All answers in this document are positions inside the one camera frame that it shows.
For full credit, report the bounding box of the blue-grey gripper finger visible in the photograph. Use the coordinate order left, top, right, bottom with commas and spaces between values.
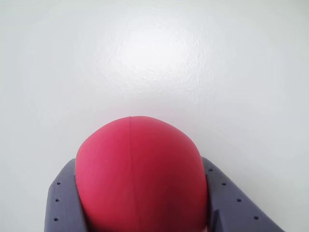
201, 156, 286, 232
44, 159, 93, 232

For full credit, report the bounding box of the red ball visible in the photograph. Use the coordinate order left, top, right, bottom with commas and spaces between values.
75, 116, 209, 232

